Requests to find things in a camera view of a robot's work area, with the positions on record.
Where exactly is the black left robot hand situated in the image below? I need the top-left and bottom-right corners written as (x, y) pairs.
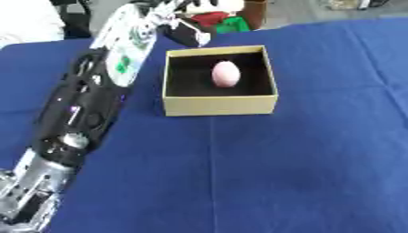
top-left (156, 12), bottom-right (214, 49)

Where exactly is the tan cardboard box black inside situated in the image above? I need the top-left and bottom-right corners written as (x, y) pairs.
top-left (160, 45), bottom-right (281, 117)

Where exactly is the white black red soft toy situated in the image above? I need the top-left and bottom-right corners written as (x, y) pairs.
top-left (181, 0), bottom-right (252, 35)

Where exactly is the pink egg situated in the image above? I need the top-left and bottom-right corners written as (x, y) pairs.
top-left (210, 60), bottom-right (242, 89)

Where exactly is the brown wooden furniture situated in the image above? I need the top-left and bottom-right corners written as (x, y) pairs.
top-left (240, 0), bottom-right (271, 31)

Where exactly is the black chair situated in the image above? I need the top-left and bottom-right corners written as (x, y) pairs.
top-left (49, 0), bottom-right (96, 40)

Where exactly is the person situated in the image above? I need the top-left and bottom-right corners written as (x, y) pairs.
top-left (0, 0), bottom-right (67, 49)

